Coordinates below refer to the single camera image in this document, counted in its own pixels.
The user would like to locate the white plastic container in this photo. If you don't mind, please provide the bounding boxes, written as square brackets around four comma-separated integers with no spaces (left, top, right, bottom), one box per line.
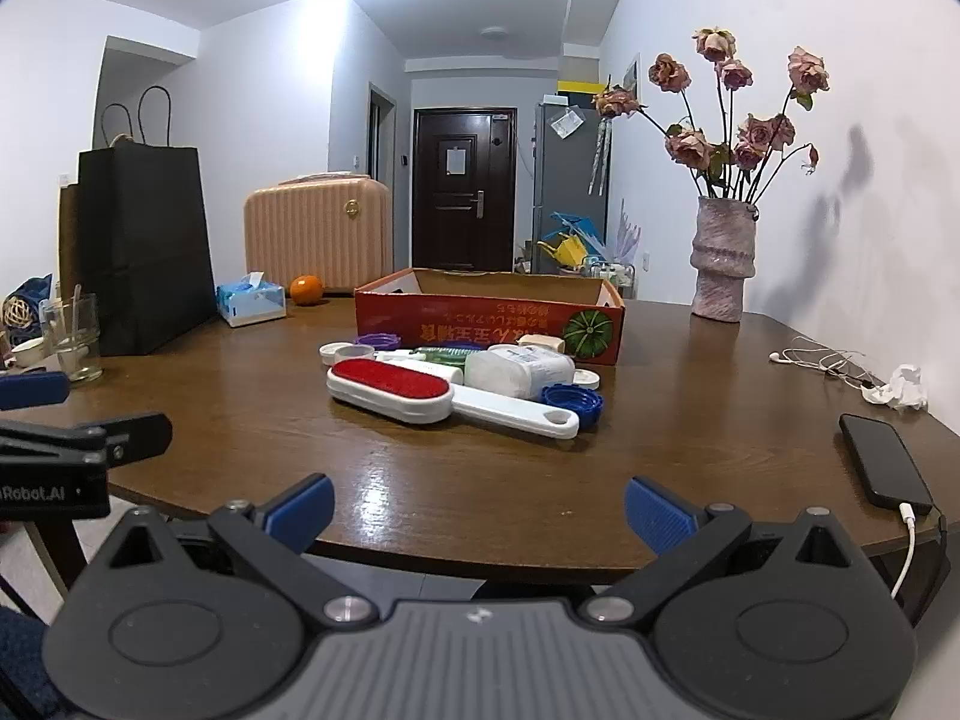
[463,345,577,400]

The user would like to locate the clear drinking glass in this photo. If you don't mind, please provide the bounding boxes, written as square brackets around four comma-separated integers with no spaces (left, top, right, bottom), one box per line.
[40,285,104,383]

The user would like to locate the black paper bag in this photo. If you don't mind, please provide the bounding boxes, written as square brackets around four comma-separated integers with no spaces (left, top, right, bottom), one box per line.
[78,86,218,358]

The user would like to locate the crumpled white tissue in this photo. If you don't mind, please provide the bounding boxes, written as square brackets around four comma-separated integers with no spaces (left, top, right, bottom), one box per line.
[879,364,931,412]

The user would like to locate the grey side door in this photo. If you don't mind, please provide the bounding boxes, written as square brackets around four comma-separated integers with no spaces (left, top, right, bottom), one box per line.
[367,81,397,188]

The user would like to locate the white earphones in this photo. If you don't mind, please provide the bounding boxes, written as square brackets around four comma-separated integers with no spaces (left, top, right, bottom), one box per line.
[769,337,886,395]

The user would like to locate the white charging cable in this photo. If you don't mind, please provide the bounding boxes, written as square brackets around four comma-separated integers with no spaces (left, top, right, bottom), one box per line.
[889,502,947,601]

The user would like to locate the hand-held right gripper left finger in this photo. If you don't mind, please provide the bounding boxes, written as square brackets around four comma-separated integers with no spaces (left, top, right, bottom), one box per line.
[90,474,380,629]

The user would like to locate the blue and yellow toys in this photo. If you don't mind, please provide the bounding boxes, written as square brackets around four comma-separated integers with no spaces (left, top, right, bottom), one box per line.
[536,211,605,275]

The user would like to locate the dark brown entrance door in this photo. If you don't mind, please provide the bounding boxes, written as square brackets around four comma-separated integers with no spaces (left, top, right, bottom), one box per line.
[412,107,518,272]

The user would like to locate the small storage rack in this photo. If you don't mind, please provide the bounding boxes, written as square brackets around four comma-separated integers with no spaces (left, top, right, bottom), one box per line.
[585,253,650,301]

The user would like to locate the textured pink vase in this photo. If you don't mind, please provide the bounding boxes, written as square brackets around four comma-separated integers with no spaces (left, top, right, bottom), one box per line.
[690,196,760,323]

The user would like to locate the blue bag with woven ball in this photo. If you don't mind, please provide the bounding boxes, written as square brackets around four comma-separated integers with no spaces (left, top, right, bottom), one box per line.
[0,275,55,350]

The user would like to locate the green spray bottle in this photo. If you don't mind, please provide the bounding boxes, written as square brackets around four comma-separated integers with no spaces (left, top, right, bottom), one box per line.
[375,345,482,368]

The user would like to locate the grey refrigerator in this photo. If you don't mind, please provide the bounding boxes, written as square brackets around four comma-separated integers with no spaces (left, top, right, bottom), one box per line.
[531,94,610,275]

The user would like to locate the blue tissue box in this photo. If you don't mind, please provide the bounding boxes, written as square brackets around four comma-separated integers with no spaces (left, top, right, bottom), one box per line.
[216,272,288,329]

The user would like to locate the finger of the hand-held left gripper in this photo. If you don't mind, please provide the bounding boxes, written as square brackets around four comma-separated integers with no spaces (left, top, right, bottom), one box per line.
[0,371,71,412]
[0,412,173,468]

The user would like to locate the blue bottle cap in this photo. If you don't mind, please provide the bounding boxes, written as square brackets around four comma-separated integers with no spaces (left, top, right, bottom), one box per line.
[541,382,605,430]

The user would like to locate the orange cardboard box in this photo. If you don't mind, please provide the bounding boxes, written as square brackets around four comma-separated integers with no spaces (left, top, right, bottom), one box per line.
[354,268,626,366]

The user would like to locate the pink ribbed suitcase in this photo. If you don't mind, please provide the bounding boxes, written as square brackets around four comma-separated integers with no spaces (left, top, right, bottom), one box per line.
[242,174,393,295]

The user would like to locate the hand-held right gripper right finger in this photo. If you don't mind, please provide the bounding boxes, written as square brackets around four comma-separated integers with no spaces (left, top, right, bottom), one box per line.
[581,476,871,627]

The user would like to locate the dried pink roses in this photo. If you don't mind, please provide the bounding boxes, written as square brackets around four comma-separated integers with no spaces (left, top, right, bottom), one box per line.
[592,26,832,205]

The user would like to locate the dark blue cloth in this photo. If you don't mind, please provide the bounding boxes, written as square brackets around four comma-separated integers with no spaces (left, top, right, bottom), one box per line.
[0,604,65,720]

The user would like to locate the red and white lint brush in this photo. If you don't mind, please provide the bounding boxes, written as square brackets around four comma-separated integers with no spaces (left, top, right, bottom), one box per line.
[326,358,582,442]

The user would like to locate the black smartphone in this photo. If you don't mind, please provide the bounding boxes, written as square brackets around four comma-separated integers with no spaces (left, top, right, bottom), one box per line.
[838,412,935,509]

